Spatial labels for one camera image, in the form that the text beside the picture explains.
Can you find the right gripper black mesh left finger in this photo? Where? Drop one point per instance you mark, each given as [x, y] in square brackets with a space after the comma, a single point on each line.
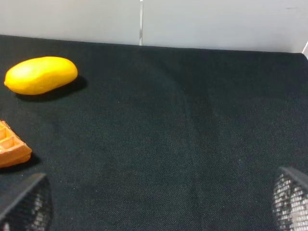
[27, 206]

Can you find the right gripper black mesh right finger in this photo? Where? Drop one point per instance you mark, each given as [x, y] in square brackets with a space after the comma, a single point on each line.
[290, 200]

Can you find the black tablecloth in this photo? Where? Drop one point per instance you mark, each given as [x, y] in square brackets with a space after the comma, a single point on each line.
[160, 139]

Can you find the yellow mango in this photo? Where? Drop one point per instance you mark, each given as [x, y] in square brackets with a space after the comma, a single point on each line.
[40, 75]

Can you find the orange waffle slice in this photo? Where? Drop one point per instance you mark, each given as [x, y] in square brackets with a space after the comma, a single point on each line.
[13, 150]

